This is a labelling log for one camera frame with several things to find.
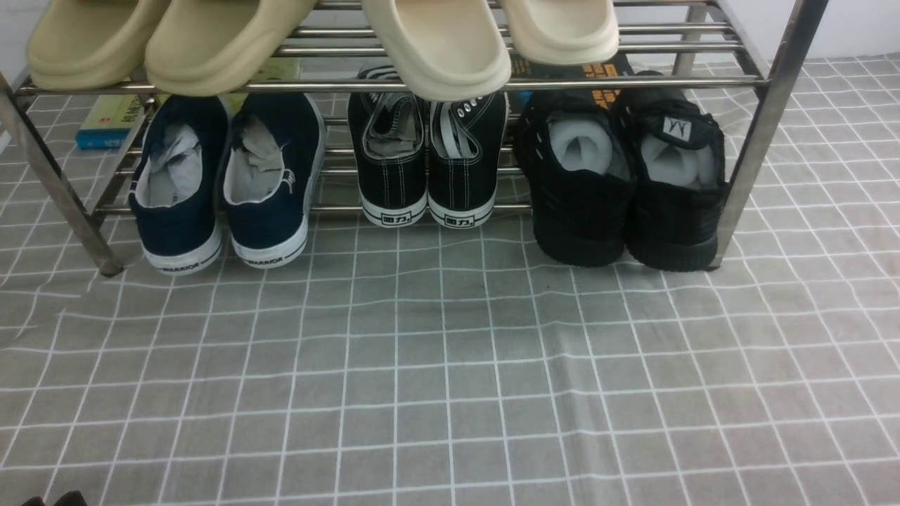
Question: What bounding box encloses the navy sneaker right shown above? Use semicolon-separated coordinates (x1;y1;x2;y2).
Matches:
221;91;327;269

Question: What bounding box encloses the black knit sneaker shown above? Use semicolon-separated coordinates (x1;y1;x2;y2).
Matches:
513;90;636;268
612;89;731;273

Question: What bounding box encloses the grey checked floor cloth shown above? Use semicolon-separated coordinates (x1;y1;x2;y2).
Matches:
1;54;899;505

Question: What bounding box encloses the black canvas sneaker right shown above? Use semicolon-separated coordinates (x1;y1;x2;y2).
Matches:
427;91;509;228

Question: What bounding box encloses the tan slipper far left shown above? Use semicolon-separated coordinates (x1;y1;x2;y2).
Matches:
26;1;170;91

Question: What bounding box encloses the black orange book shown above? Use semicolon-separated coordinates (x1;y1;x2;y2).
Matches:
506;53;634;113

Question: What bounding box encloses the black canvas sneaker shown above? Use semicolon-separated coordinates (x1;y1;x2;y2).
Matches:
427;91;509;228
347;90;427;228

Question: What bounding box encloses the cream slipper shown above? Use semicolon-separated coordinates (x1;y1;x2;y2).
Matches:
361;1;511;102
500;1;619;66

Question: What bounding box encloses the cream slipper right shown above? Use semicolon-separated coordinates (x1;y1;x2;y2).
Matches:
500;1;619;66

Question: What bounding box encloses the dark object bottom left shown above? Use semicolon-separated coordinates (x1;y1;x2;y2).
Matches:
22;491;88;506

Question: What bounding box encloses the navy sneaker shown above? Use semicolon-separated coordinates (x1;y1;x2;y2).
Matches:
127;95;229;276
221;91;327;269

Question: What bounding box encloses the green blue book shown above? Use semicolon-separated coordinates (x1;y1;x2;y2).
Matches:
75;58;302;150

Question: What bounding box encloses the tan slipper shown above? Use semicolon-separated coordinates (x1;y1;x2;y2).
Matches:
144;1;316;97
26;1;170;91

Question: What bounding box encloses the black canvas sneaker left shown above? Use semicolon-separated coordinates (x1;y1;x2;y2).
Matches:
347;90;427;228

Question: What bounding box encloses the cream slipper centre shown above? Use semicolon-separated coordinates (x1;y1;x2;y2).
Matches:
361;1;511;102

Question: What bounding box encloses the metal shoe rack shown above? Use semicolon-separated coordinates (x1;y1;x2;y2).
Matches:
2;1;827;278

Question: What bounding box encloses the navy sneaker left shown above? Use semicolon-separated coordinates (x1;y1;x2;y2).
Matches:
127;95;229;276

